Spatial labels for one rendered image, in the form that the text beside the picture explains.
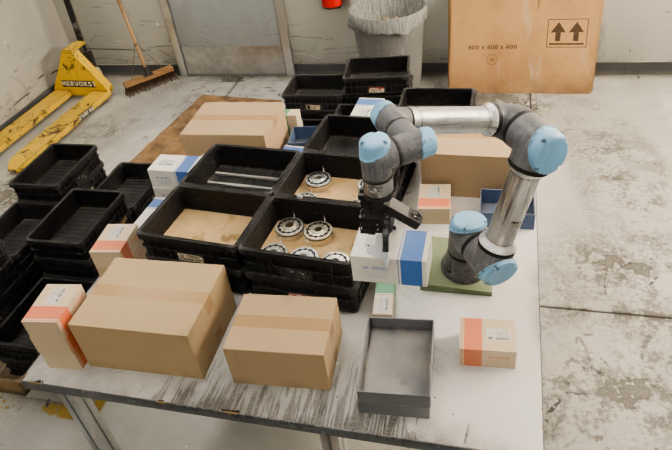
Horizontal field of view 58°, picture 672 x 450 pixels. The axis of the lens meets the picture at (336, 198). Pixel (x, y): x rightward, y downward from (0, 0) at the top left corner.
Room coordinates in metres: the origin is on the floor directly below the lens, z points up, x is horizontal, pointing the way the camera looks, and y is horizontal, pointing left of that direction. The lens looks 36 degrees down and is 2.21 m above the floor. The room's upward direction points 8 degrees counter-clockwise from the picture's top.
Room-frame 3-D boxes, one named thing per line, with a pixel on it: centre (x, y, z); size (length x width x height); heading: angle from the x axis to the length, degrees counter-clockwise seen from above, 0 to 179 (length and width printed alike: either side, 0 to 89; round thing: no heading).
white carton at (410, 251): (1.22, -0.13, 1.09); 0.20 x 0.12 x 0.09; 72
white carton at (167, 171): (2.22, 0.65, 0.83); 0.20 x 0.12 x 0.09; 70
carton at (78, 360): (1.42, 0.92, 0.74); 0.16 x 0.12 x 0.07; 167
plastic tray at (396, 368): (1.13, -0.11, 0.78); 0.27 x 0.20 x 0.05; 166
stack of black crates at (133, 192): (2.74, 1.09, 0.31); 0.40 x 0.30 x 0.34; 162
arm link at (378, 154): (1.23, -0.11, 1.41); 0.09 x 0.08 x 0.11; 107
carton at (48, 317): (1.41, 0.92, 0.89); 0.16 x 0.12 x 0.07; 168
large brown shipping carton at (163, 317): (1.42, 0.63, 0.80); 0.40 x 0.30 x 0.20; 73
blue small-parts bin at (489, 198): (1.78, -0.63, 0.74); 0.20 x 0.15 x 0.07; 72
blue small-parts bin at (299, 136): (2.49, 0.07, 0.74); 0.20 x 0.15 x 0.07; 78
